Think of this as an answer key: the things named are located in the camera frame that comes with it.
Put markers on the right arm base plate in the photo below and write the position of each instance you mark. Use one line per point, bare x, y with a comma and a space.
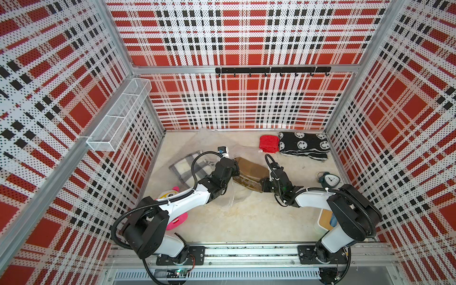
319, 255

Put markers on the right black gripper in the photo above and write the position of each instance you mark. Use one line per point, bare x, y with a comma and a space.
265, 182

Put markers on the brown plaid scarf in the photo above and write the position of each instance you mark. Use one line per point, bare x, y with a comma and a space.
250, 174

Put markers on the wooden board with blue print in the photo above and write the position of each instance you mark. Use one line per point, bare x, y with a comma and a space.
326, 220

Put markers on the black wall hook rail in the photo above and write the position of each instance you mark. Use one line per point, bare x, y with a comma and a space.
275, 70

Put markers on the black smiley face scarf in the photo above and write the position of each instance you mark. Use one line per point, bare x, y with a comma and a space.
314, 146

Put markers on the cream grey plaid scarf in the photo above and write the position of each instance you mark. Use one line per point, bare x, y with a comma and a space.
182, 169

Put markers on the red knitted scarf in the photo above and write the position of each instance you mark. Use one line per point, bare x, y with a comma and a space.
269, 144

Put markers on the clear plastic vacuum bag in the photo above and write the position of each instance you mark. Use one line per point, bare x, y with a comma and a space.
206, 140

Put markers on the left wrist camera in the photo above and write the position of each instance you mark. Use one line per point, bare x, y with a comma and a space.
223, 151

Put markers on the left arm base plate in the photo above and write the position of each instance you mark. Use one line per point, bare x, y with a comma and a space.
189, 256

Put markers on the aluminium front rail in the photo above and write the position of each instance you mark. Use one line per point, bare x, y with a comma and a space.
261, 263

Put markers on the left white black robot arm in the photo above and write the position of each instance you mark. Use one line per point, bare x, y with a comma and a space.
143, 229

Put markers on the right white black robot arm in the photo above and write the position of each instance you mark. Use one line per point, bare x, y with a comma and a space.
357, 217

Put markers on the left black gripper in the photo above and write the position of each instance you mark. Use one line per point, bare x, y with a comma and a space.
235, 170

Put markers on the white wire mesh basket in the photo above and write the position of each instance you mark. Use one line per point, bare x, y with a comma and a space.
111, 131

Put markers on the teal alarm clock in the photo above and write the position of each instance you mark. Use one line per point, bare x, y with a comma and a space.
329, 180

